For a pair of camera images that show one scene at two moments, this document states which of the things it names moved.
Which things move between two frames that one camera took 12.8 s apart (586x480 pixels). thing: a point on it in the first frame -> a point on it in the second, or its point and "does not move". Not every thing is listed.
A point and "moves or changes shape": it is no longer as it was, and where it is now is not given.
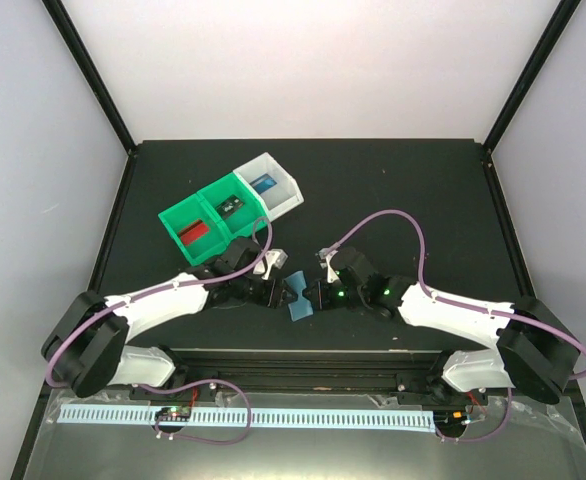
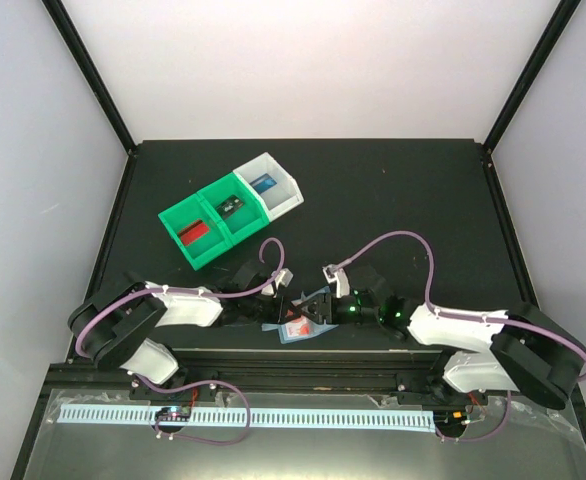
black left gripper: x=275 y=291 -> x=278 y=315
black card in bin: x=229 y=206 does not move
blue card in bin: x=263 y=183 does not move
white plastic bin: x=277 y=189 does not move
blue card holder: x=301 y=307 moves or changes shape
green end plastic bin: x=196 y=230 does not move
